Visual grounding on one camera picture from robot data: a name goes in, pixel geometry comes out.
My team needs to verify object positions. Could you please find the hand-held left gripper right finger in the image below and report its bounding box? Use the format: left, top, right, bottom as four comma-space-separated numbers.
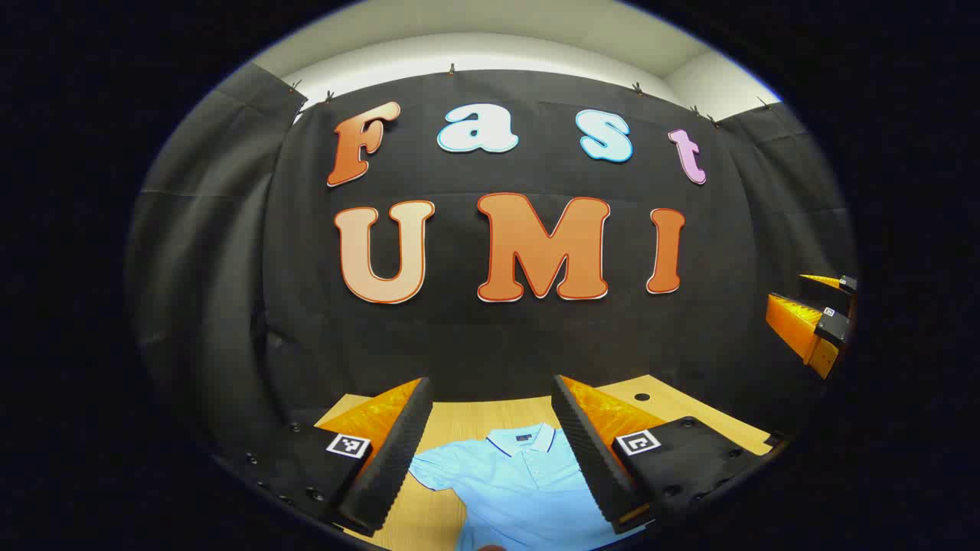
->
551, 374, 770, 535

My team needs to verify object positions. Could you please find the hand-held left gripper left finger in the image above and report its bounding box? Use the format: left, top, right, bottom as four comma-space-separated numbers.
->
214, 377, 434, 538

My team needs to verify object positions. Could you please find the light blue T-shirt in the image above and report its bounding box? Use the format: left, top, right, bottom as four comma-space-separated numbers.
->
408, 422, 652, 551

